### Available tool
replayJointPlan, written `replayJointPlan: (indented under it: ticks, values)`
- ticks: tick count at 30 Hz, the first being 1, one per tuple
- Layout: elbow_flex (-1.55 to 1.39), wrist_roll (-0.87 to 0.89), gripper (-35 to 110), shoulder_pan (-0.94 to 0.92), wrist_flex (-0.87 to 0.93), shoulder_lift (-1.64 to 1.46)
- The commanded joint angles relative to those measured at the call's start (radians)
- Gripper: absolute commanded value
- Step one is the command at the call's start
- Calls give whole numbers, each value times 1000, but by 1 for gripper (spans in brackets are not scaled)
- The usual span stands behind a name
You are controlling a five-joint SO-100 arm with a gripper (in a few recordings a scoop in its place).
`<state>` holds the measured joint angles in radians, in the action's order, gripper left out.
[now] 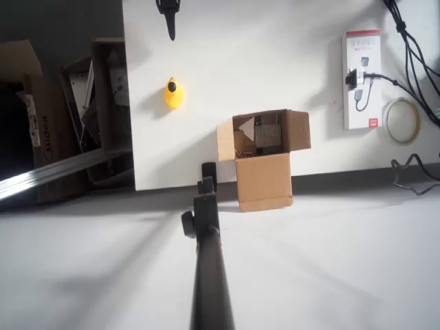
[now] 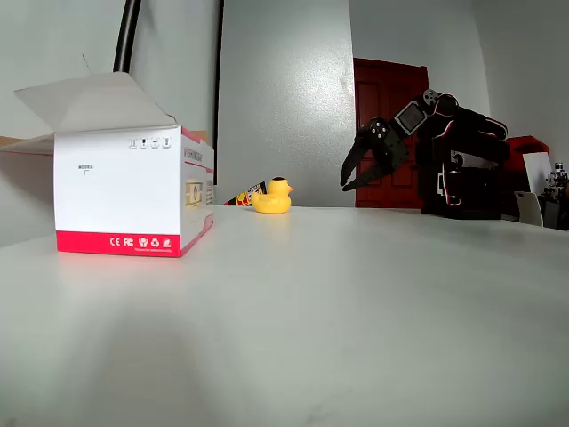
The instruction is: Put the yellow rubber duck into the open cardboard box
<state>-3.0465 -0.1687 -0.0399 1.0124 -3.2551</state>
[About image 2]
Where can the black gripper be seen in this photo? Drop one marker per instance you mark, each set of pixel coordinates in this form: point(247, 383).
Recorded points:
point(390, 143)

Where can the yellow rubber duck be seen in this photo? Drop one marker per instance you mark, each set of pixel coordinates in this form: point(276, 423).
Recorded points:
point(271, 202)

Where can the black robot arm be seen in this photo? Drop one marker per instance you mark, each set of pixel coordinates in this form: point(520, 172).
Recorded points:
point(467, 147)

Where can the black yellow red packet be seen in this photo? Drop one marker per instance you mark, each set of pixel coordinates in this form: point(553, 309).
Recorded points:
point(242, 198)

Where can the open cardboard box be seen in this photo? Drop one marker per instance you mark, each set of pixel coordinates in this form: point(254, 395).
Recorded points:
point(115, 195)

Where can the dark red door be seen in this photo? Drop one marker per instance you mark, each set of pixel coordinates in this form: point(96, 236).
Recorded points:
point(378, 89)

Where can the red cabinet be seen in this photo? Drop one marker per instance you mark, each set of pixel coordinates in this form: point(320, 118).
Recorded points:
point(529, 144)

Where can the white chair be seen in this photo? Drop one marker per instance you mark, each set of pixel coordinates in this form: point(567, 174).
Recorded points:
point(529, 209)

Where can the white board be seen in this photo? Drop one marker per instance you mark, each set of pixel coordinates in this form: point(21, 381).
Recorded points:
point(535, 171)

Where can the metal lab instrument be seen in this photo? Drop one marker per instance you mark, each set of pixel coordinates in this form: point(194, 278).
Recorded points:
point(558, 180)

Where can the black camera stand pole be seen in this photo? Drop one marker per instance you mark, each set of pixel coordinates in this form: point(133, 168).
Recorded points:
point(126, 35)

